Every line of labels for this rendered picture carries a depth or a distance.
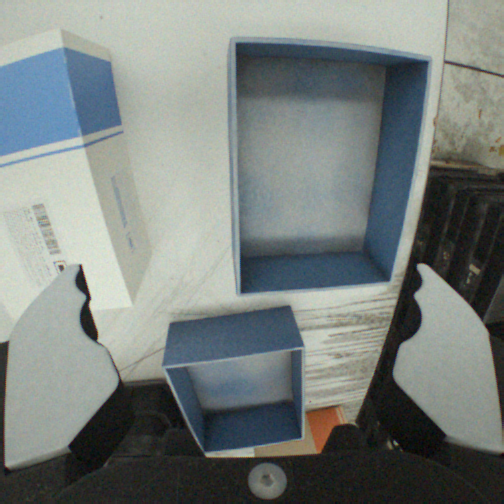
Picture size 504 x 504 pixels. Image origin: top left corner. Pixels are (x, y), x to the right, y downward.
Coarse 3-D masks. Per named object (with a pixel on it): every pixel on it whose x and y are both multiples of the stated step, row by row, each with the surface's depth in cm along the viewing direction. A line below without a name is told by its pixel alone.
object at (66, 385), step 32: (64, 288) 9; (32, 320) 7; (64, 320) 8; (32, 352) 6; (64, 352) 7; (96, 352) 7; (32, 384) 6; (64, 384) 6; (96, 384) 6; (32, 416) 5; (64, 416) 5; (96, 416) 5; (128, 416) 6; (32, 448) 4; (64, 448) 4; (96, 448) 5
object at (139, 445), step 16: (128, 384) 38; (144, 384) 38; (160, 384) 38; (144, 400) 37; (160, 400) 37; (144, 416) 34; (160, 416) 35; (176, 416) 40; (128, 432) 32; (144, 432) 32; (160, 432) 34; (128, 448) 29; (144, 448) 29; (160, 448) 30
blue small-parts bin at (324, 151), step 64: (256, 64) 23; (320, 64) 24; (384, 64) 23; (256, 128) 26; (320, 128) 26; (384, 128) 26; (256, 192) 29; (320, 192) 29; (384, 192) 27; (256, 256) 32; (320, 256) 32; (384, 256) 28
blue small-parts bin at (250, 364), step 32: (192, 320) 35; (224, 320) 35; (256, 320) 34; (288, 320) 34; (192, 352) 31; (224, 352) 30; (256, 352) 30; (288, 352) 39; (192, 384) 40; (224, 384) 41; (256, 384) 42; (288, 384) 43; (192, 416) 37; (224, 416) 44; (256, 416) 43; (288, 416) 43; (224, 448) 39
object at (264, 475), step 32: (192, 448) 5; (352, 448) 5; (96, 480) 4; (128, 480) 4; (160, 480) 4; (192, 480) 4; (224, 480) 4; (256, 480) 4; (288, 480) 4; (320, 480) 4; (352, 480) 4; (384, 480) 4; (416, 480) 4; (448, 480) 4
